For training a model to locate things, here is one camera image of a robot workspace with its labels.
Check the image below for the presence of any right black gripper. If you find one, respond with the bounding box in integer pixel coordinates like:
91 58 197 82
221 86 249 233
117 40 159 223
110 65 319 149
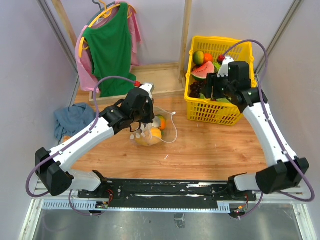
201 71 235 100

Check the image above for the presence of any white garlic toy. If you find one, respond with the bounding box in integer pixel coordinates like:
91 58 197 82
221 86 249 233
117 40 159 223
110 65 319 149
151 116 162 128

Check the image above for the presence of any clear polka dot zip bag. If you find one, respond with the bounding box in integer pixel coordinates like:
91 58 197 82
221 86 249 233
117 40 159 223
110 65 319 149
129 106 178 147

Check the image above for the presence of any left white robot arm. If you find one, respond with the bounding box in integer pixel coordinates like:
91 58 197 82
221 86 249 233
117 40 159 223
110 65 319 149
35 83 155 198

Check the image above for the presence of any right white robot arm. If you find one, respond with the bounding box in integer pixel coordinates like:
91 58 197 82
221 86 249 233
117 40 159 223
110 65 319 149
204 57 309 200

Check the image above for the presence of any green tank top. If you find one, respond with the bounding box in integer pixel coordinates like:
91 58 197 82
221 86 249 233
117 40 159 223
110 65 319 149
83 2 137 98

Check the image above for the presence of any green custard apple toy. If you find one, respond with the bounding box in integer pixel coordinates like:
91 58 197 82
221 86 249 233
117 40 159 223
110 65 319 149
213 61 221 72

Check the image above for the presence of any yellow plastic basket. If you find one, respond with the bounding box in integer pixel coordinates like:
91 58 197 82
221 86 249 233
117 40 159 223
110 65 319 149
184 36 257 126

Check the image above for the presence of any watermelon slice toy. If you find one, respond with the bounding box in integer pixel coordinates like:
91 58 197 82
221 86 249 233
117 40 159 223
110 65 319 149
191 61 215 81

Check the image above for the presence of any orange tangerine toy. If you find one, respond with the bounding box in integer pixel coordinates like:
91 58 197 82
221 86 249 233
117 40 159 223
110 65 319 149
203 53 213 63

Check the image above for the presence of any dark purple grape bunch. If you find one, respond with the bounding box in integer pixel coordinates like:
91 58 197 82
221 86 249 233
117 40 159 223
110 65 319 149
189 81 206 99

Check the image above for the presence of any wooden clothes rack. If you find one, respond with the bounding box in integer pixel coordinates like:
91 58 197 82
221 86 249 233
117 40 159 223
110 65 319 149
51 0 192 105

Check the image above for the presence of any green orange mango toy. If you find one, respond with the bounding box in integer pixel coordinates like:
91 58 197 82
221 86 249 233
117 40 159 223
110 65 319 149
192 50 205 66

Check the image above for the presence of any pink shirt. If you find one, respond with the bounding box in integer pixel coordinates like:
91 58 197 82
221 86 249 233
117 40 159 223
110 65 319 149
74 14 142 92

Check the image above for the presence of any blue crumpled cloth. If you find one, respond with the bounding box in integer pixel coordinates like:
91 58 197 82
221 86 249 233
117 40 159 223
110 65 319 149
53 102 96 140

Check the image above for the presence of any yellow clothes hanger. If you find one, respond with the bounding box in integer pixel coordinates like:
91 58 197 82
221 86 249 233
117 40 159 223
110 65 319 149
75 0 137 58

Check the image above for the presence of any grey clothes hanger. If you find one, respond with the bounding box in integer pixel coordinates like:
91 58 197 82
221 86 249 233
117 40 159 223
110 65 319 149
91 0 115 10

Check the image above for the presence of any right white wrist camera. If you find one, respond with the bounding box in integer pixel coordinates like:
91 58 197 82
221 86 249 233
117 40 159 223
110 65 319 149
217 56 234 78

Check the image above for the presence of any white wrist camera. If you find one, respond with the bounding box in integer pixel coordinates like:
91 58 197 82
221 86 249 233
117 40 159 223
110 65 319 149
138 82 155 99
217 56 234 78

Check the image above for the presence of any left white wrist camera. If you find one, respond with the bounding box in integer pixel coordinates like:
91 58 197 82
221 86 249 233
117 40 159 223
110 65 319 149
138 82 155 99

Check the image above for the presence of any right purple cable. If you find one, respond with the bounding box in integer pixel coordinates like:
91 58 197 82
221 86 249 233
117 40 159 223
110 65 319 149
221 38 316 221

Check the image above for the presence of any purple cable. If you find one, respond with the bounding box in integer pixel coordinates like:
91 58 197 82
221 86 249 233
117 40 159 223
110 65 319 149
25 76 140 216
221 38 316 221

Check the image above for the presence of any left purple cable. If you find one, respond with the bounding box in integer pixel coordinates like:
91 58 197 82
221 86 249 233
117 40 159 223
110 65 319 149
25 76 140 216

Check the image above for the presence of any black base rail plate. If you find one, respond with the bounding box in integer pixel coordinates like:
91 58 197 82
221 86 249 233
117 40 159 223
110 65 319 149
77 178 257 210

